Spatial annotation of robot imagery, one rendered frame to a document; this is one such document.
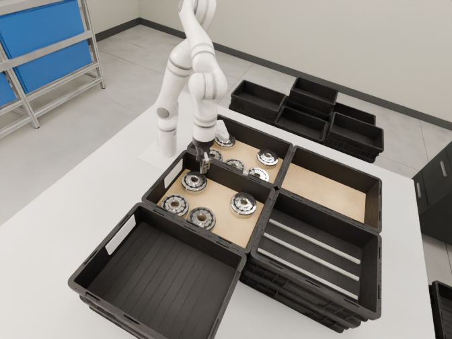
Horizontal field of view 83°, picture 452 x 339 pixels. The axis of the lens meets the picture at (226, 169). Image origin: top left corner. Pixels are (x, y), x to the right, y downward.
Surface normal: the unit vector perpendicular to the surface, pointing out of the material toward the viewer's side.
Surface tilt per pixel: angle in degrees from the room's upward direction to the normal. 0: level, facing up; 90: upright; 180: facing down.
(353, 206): 0
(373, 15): 90
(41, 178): 0
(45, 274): 0
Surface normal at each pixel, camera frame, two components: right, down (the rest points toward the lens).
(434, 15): -0.40, 0.64
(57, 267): 0.14, -0.67
